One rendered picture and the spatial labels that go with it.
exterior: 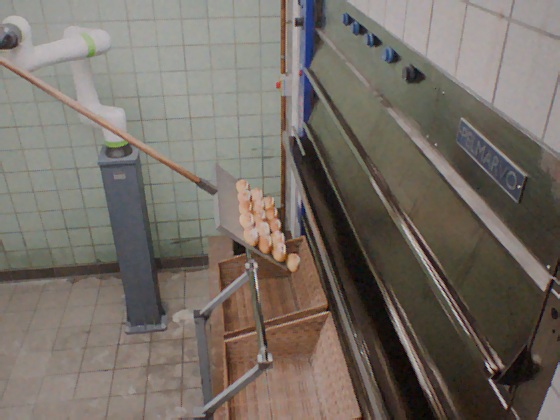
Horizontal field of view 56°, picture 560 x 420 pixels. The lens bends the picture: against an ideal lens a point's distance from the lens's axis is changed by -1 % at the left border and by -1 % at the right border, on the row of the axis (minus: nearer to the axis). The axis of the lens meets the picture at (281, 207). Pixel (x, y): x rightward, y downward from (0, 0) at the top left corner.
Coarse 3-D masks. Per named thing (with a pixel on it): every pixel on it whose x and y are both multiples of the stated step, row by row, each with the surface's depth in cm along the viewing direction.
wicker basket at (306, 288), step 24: (288, 240) 280; (216, 264) 280; (240, 264) 283; (264, 264) 285; (312, 264) 260; (240, 288) 284; (264, 288) 284; (288, 288) 284; (312, 288) 255; (240, 312) 268; (264, 312) 268; (288, 312) 268; (312, 312) 250
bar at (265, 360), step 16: (256, 272) 204; (256, 288) 193; (256, 304) 185; (256, 320) 179; (208, 368) 228; (256, 368) 166; (208, 384) 233; (240, 384) 168; (208, 400) 238; (224, 400) 170; (192, 416) 172; (208, 416) 174
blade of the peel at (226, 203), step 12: (216, 168) 253; (216, 180) 237; (228, 180) 253; (228, 192) 242; (216, 204) 220; (228, 204) 232; (216, 216) 213; (228, 216) 223; (216, 228) 206; (228, 228) 214; (240, 228) 222; (240, 240) 211
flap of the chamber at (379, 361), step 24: (312, 168) 226; (312, 192) 207; (336, 216) 193; (336, 240) 179; (336, 264) 167; (360, 264) 169; (336, 288) 156; (360, 288) 158; (360, 312) 148; (384, 312) 149; (384, 336) 141; (360, 360) 132; (384, 360) 133; (408, 360) 134; (384, 384) 126; (408, 384) 127; (408, 408) 121
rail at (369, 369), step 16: (288, 144) 240; (304, 192) 202; (320, 224) 183; (320, 240) 175; (336, 272) 160; (352, 320) 142; (368, 352) 132; (368, 368) 127; (384, 400) 119; (384, 416) 115
